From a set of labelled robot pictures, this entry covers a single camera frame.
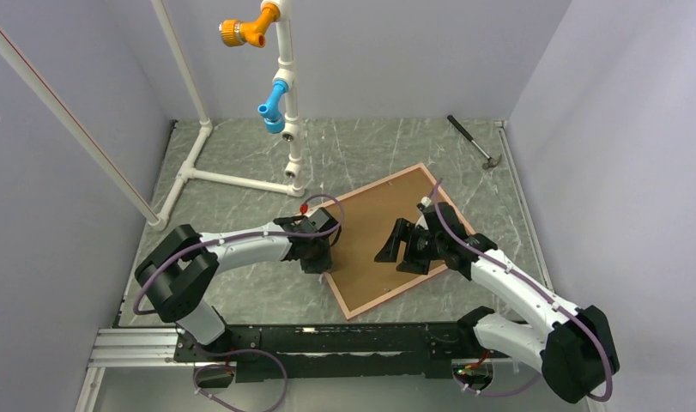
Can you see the orange pipe nozzle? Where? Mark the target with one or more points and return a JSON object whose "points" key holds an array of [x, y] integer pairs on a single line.
{"points": [[236, 32]]}

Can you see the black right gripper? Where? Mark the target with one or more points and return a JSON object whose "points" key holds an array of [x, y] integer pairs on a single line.
{"points": [[404, 230]]}

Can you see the small black-handled hammer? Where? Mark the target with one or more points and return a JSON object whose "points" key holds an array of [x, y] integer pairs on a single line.
{"points": [[490, 162]]}

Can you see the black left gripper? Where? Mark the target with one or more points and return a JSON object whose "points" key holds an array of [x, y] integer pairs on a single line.
{"points": [[323, 263]]}

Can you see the pink picture frame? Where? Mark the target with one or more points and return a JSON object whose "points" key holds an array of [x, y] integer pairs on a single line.
{"points": [[381, 298]]}

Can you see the white PVC pipe stand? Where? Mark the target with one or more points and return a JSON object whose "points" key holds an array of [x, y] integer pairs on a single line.
{"points": [[122, 68]]}

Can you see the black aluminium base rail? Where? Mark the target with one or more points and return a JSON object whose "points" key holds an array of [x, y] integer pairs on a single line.
{"points": [[256, 352]]}

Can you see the blue pipe nozzle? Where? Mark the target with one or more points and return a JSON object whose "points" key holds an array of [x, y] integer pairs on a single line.
{"points": [[270, 110]]}

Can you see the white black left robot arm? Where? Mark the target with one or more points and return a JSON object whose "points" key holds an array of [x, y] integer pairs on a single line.
{"points": [[176, 275]]}

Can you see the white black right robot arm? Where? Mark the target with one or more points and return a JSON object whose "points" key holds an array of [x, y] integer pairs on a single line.
{"points": [[571, 347]]}

